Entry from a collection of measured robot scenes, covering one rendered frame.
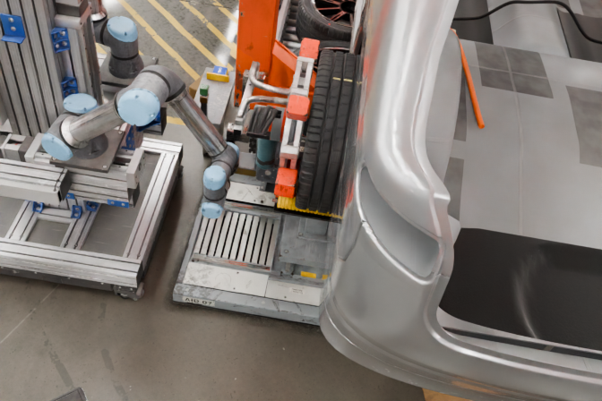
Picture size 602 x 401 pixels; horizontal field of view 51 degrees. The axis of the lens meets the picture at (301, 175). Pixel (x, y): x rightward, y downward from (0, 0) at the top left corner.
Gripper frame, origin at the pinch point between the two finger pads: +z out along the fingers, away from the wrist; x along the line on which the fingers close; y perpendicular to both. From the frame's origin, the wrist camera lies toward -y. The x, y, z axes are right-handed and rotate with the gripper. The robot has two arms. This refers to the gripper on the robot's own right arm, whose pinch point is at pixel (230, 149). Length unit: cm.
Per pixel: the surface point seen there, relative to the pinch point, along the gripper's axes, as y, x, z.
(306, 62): 29.1, -24.0, 25.4
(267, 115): 20.5, -13.2, 0.4
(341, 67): 35, -37, 18
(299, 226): -59, -33, 15
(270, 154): -24.7, -14.4, 25.7
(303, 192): -0.5, -31.2, -15.7
